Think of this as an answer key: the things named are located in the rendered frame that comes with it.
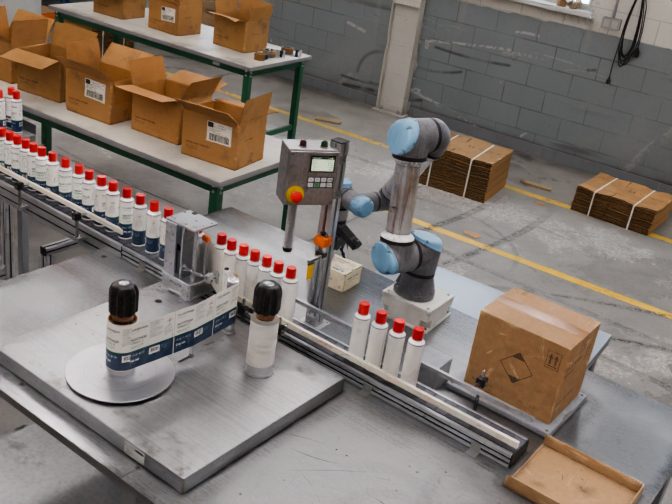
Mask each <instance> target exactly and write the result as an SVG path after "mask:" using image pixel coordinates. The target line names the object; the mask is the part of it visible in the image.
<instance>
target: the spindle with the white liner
mask: <svg viewBox="0 0 672 504"><path fill-rule="evenodd" d="M281 300H282V288H281V285H280V284H279V283H277V282H276V281H275V280H268V279H264V280H262V281H259V282H258V283H257V284H256V286H255V288H254V296H253V305H252V306H253V309H254V313H253V314H252V315H251V321H250V329H249V338H248V348H247V357H246V364H245V366H244V370H245V372H246V373H247V374H248V375H250V376H252V377H255V378H266V377H269V376H271V375H272V374H273V372H274V368H273V365H274V363H275V360H274V357H275V349H276V343H277V335H278V326H279V320H280V319H279V317H278V316H277V314H278V312H279V311H280V308H281Z"/></svg>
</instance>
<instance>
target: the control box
mask: <svg viewBox="0 0 672 504"><path fill-rule="evenodd" d="M300 141H301V140H294V139H282V144H281V152H280V161H279V170H278V178H277V187H276V195H277V196H278V198H279V200H280V201H281V203H282V204H283V205H331V204H332V200H333V193H334V186H335V180H336V173H337V166H338V159H339V152H338V150H337V149H336V148H332V147H330V141H328V149H323V148H320V145H321V142H322V141H323V140H306V141H307V148H300V147H299V144H300ZM311 155H320V156H336V162H335V169H334V173H321V172H309V169H310V162H311ZM308 176H316V177H334V181H333V188H306V185H307V177H308ZM294 191H299V192H301V194H302V196H303V198H302V200H301V201H300V202H299V203H294V202H292V200H291V198H290V196H291V194H292V193H293V192H294Z"/></svg>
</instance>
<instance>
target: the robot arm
mask: <svg viewBox="0 0 672 504"><path fill-rule="evenodd" d="M449 143H450V131H449V128H448V126H447V125H446V124H445V123H444V122H443V121H442V120H440V119H437V118H405V119H400V120H397V121H396V122H395V123H393V124H392V126H391V127H390V129H389V131H388V134H387V144H388V145H389V146H388V148H389V150H390V151H391V152H392V158H393V159H394V160H395V162H396V163H395V170H394V174H393V175H392V176H391V177H390V178H389V180H388V181H387V182H386V183H385V184H384V185H383V187H382V188H381V189H380V190H379V191H375V192H364V193H359V192H357V191H355V190H354V189H352V181H351V180H350V179H348V178H345V177H344V183H343V189H342V191H341V202H340V209H339V216H338V222H337V229H336V235H335V242H334V249H333V255H332V259H333V258H334V255H335V251H334V250H336V251H337V252H339V253H341V255H342V258H345V259H346V258H347V252H348V245H349V247H350V248H351V249H352V250H356V249H358V248H359V247H360V246H361V245H362V242H361V241H360V240H359V239H358V238H357V237H356V235H355V234H354V233H353V232H352V231H351V230H350V229H349V227H348V226H347V225H346V222H347V218H348V212H349V211H350V212H352V213H353V214H354V215H356V216H359V217H361V218H365V217H367V216H368V215H370V214H371V213H372V212H378V211H388V218H387V225H386V230H384V231H383V232H381V236H380V241H378V242H376V243H375V244H374V245H373V246H372V249H371V258H372V262H373V264H374V266H375V268H376V269H377V270H378V271H379V272H380V273H382V274H384V275H390V274H392V275H395V274H397V273H400V274H399V276H398V277H397V279H396V280H395V283H394V287H393V290H394V292H395V293H396V294H397V295H399V296H400V297H402V298H404V299H406V300H409V301H412V302H419V303H425V302H430V301H432V300H433V299H434V295H435V282H434V276H435V273H436V269H437V265H438V261H439V258H440V254H441V252H442V245H443V243H442V240H441V239H440V238H439V237H437V236H436V235H434V234H432V233H429V232H426V231H422V230H414V231H413V232H412V234H411V228H412V221H413V215H414V208H415V202H416V195H417V189H418V183H419V176H420V175H421V174H422V173H423V172H424V170H425V169H426V168H427V167H428V166H429V165H430V164H431V163H432V162H433V160H438V159H439V158H440V157H441V156H442V155H443V154H444V152H445V151H446V150H447V148H448V146H449Z"/></svg>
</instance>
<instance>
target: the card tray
mask: <svg viewBox="0 0 672 504"><path fill-rule="evenodd" d="M504 486H505V487H507V488H509V489H510V490H512V491H514V492H516V493H518V494H519V495H521V496H523V497H525V498H527V499H528V500H530V501H532V502H534V503H535V504H635V503H636V502H637V500H638V499H639V498H640V496H641V494H642V492H643V489H644V486H645V484H644V483H642V482H640V481H638V480H637V479H635V478H633V477H631V476H629V475H627V474H625V473H623V472H621V471H619V470H617V469H615V468H613V467H611V466H609V465H607V464H605V463H603V462H601V461H599V460H597V459H595V458H593V457H591V456H589V455H588V454H586V453H584V452H582V451H580V450H578V449H576V448H574V447H572V446H570V445H568V444H566V443H564V442H562V441H560V440H558V439H556V438H554V437H552V436H550V435H548V434H546V436H545V440H544V443H543V445H542V446H541V447H540V448H539V449H538V450H537V451H536V452H535V453H534V454H533V455H532V456H531V457H530V458H529V459H528V460H527V461H526V462H525V463H524V464H523V465H522V466H521V467H520V468H519V469H518V470H517V471H516V473H515V474H514V475H513V476H511V475H509V474H507V475H506V478H505V482H504Z"/></svg>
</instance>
